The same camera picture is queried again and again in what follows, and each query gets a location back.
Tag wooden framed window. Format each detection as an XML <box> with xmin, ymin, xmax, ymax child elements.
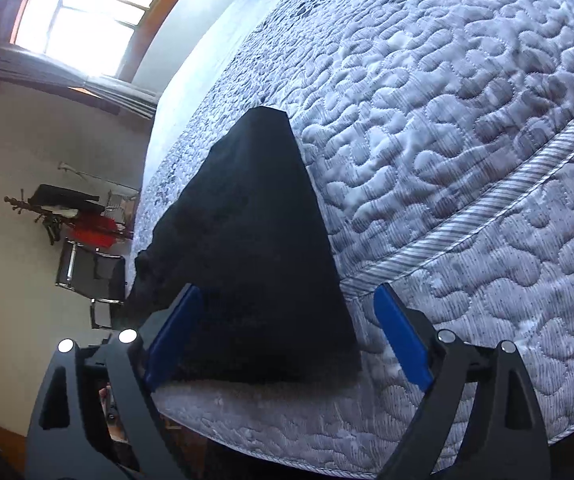
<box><xmin>0</xmin><ymin>0</ymin><xmax>180</xmax><ymax>110</ymax></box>

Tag wooden coat rack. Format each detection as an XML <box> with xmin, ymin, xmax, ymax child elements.
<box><xmin>4</xmin><ymin>194</ymin><xmax>133</xmax><ymax>246</ymax></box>

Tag black garment on rack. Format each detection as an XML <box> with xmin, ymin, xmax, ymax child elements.
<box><xmin>28</xmin><ymin>184</ymin><xmax>104</xmax><ymax>214</ymax></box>

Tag red garment on rack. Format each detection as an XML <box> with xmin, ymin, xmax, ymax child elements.
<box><xmin>70</xmin><ymin>214</ymin><xmax>118</xmax><ymax>249</ymax></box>

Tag grey striped curtain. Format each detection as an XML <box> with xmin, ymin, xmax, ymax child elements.
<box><xmin>0</xmin><ymin>44</ymin><xmax>159</xmax><ymax>119</ymax></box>

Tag black chrome cantilever chair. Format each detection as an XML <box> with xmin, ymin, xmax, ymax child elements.
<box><xmin>56</xmin><ymin>240</ymin><xmax>126</xmax><ymax>330</ymax></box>

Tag grey quilted bedspread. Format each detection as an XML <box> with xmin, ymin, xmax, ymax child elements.
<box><xmin>134</xmin><ymin>0</ymin><xmax>574</xmax><ymax>479</ymax></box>

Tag black pants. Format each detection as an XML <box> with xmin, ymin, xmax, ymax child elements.
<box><xmin>122</xmin><ymin>107</ymin><xmax>360</xmax><ymax>389</ymax></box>

